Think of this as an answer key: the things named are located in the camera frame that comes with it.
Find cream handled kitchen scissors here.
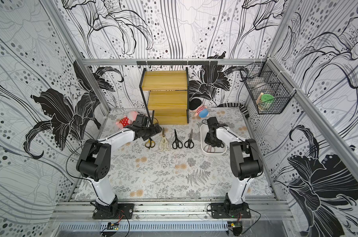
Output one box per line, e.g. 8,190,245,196
159,128,170,152

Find green lid in basket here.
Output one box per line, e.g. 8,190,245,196
261,94,275,105

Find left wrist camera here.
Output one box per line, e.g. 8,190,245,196
133,114,149,128

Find white plastic storage box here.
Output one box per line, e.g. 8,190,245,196
200,124,226,157

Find black wall rail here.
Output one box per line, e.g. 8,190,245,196
137,60,218,66

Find black wire basket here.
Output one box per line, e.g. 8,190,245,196
239,62,291,115

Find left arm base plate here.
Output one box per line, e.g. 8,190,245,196
93,202,135,220

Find blue pink plush toy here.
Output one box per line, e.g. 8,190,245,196
195,105,209,118

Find yellow handled black scissors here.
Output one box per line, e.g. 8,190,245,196
145,137,155,149

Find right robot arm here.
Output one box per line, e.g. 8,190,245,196
204,117,264,211

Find wooden three tier shelf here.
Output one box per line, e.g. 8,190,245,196
139,68,189,125

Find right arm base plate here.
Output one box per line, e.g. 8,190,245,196
210,202,251,219

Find pink handled scissors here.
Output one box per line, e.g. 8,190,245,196
203,144,216,154

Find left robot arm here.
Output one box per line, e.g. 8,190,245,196
76,123,162,216

